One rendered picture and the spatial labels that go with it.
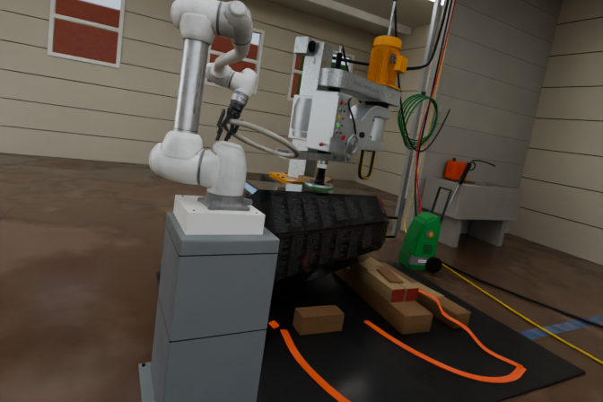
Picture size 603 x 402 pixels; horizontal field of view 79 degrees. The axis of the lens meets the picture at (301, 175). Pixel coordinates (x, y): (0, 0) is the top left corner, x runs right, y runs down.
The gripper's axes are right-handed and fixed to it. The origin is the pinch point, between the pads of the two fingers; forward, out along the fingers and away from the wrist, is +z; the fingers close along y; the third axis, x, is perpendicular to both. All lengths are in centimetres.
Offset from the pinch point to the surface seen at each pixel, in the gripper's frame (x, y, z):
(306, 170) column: 84, 127, -25
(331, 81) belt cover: 5, 58, -71
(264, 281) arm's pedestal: -63, 15, 57
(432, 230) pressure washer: 19, 255, -21
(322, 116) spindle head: 11, 67, -49
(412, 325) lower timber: -49, 156, 61
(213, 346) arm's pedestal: -57, 7, 88
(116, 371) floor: -7, -4, 125
